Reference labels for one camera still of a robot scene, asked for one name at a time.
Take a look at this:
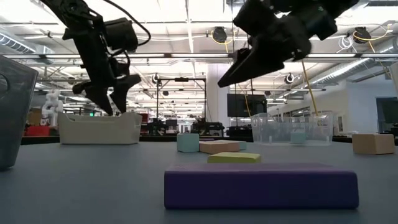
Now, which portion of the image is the clear plastic bin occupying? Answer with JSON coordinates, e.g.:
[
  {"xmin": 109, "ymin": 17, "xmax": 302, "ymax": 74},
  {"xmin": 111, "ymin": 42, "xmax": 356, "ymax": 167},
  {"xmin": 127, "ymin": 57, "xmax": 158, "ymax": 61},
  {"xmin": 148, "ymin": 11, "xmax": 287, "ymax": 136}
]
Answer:
[{"xmin": 250, "ymin": 111, "xmax": 334, "ymax": 146}]

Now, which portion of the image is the black monitor screen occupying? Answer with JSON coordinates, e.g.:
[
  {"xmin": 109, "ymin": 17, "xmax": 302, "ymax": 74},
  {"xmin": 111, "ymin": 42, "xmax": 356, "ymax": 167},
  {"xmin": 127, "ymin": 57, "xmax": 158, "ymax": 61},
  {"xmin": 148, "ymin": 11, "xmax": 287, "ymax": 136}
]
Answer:
[{"xmin": 226, "ymin": 93, "xmax": 267, "ymax": 118}]

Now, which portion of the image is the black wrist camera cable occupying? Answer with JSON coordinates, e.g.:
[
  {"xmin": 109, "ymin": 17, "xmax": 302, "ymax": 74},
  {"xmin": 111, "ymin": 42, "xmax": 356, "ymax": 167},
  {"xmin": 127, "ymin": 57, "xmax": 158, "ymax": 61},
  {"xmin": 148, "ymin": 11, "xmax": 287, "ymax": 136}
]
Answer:
[{"xmin": 102, "ymin": 0, "xmax": 152, "ymax": 47}]

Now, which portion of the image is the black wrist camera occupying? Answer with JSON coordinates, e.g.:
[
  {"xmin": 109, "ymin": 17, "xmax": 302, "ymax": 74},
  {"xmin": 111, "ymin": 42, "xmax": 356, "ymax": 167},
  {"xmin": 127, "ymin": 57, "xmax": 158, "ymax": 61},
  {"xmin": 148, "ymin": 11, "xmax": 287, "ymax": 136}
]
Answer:
[
  {"xmin": 104, "ymin": 17, "xmax": 139, "ymax": 52},
  {"xmin": 305, "ymin": 9, "xmax": 338, "ymax": 41}
]

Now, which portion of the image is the black metal frame rig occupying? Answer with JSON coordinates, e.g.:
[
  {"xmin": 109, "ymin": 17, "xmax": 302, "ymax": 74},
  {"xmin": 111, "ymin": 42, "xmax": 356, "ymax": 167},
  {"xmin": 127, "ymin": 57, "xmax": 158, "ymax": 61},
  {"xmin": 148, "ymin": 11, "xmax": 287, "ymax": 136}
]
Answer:
[{"xmin": 156, "ymin": 77, "xmax": 207, "ymax": 125}]

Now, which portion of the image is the black background equipment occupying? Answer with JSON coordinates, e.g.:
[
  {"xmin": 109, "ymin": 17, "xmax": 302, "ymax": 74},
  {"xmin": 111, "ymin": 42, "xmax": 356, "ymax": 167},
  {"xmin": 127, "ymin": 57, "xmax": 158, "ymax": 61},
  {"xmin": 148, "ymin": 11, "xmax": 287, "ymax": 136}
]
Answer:
[{"xmin": 191, "ymin": 120, "xmax": 225, "ymax": 137}]

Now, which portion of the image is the tan foam block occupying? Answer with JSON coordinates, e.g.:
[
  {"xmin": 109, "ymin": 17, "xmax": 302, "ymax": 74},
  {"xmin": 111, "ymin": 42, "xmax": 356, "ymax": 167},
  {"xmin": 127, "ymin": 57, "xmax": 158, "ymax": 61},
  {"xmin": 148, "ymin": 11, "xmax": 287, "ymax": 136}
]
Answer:
[
  {"xmin": 351, "ymin": 133, "xmax": 396, "ymax": 156},
  {"xmin": 199, "ymin": 139, "xmax": 241, "ymax": 155}
]

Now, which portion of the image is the long ceiling light bar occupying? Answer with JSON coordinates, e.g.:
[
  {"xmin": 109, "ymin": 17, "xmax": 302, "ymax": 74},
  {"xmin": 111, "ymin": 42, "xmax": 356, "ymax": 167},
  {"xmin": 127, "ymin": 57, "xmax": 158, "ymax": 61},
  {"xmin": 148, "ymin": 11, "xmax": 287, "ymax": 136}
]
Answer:
[{"xmin": 0, "ymin": 53, "xmax": 398, "ymax": 60}]

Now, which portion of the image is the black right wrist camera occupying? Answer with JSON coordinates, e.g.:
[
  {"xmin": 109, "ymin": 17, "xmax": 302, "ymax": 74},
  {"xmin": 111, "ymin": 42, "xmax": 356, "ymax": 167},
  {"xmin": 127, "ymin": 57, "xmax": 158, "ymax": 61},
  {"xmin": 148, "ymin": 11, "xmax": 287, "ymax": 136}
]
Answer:
[{"xmin": 305, "ymin": 9, "xmax": 338, "ymax": 41}]

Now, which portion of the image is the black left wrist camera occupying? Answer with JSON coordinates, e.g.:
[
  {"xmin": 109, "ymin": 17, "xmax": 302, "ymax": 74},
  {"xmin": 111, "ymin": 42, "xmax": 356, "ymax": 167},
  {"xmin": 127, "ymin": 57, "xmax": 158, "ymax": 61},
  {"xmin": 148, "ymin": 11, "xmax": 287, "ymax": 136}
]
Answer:
[{"xmin": 104, "ymin": 17, "xmax": 139, "ymax": 52}]

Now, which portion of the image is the white plastic bin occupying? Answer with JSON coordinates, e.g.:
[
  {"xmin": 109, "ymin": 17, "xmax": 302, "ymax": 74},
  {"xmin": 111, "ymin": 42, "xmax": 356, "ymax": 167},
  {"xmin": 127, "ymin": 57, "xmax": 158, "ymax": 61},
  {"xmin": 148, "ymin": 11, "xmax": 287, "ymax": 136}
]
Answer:
[{"xmin": 58, "ymin": 111, "xmax": 143, "ymax": 146}]

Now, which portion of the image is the yellow hanging cable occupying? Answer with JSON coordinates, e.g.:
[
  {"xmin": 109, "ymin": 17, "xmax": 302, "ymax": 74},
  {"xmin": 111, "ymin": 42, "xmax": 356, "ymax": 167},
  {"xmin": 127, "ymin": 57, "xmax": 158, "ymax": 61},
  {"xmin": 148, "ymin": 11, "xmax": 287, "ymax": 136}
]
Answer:
[{"xmin": 300, "ymin": 60, "xmax": 320, "ymax": 116}]

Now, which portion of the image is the black hanging cable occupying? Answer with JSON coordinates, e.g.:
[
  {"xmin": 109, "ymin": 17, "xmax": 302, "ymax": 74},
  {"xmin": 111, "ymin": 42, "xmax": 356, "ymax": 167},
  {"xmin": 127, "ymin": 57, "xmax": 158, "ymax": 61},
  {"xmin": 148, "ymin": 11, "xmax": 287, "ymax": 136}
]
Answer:
[{"xmin": 231, "ymin": 0, "xmax": 237, "ymax": 94}]

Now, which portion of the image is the yellow-green foam block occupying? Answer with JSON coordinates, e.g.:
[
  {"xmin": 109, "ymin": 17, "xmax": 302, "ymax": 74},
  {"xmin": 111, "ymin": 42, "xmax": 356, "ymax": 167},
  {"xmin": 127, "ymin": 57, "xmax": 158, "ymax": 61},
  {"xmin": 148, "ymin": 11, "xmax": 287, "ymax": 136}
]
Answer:
[{"xmin": 207, "ymin": 152, "xmax": 262, "ymax": 164}]

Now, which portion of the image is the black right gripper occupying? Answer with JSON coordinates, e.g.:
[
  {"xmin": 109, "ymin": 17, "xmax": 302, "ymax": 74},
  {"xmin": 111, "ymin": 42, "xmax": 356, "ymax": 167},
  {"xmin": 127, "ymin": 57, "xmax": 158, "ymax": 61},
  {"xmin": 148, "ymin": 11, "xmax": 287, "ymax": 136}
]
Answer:
[{"xmin": 217, "ymin": 0, "xmax": 313, "ymax": 88}]

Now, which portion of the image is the black table edge rail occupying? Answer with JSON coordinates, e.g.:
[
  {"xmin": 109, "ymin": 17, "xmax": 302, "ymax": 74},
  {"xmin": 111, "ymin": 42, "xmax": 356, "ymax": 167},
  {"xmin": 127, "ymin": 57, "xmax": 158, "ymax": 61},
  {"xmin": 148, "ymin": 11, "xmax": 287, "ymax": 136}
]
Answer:
[{"xmin": 20, "ymin": 135, "xmax": 398, "ymax": 146}]

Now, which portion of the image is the red box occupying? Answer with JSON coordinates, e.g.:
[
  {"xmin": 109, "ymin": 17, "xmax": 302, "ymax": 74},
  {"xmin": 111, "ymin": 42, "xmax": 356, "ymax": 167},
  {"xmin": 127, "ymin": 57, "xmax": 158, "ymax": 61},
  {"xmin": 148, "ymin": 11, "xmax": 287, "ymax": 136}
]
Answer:
[{"xmin": 24, "ymin": 125, "xmax": 50, "ymax": 137}]

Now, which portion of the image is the white building pillar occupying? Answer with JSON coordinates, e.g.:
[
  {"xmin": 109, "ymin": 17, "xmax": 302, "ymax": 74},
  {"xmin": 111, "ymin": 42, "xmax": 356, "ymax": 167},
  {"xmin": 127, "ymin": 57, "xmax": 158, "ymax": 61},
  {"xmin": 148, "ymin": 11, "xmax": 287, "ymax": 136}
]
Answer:
[{"xmin": 206, "ymin": 63, "xmax": 231, "ymax": 128}]

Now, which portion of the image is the grey translucent plastic bin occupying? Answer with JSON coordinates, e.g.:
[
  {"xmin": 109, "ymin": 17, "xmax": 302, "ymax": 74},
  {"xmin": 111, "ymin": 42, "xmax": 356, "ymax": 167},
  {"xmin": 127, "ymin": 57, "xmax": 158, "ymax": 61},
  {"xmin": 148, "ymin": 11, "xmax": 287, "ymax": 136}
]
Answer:
[{"xmin": 0, "ymin": 55, "xmax": 39, "ymax": 172}]

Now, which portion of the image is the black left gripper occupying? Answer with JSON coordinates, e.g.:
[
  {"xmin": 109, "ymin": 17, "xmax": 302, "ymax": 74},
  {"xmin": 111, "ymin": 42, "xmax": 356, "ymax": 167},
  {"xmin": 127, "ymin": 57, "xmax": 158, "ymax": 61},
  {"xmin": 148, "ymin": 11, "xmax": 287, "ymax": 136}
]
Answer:
[{"xmin": 62, "ymin": 18, "xmax": 142, "ymax": 116}]

